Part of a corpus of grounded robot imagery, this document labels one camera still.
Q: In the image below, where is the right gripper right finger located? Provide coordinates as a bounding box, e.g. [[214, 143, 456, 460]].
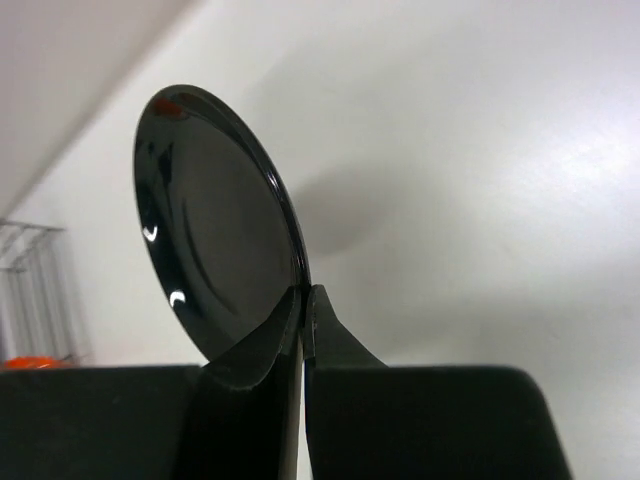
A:
[[303, 285, 387, 479]]

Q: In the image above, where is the black plate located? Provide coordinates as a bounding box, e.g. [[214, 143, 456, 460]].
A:
[[133, 85, 311, 360]]

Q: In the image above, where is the black wire dish rack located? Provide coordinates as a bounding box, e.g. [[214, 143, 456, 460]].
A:
[[1, 218, 92, 366]]

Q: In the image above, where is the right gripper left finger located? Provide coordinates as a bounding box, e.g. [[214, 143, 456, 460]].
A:
[[177, 288, 303, 479]]

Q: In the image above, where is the orange plastic plate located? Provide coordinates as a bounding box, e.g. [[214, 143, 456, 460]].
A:
[[1, 356, 69, 371]]

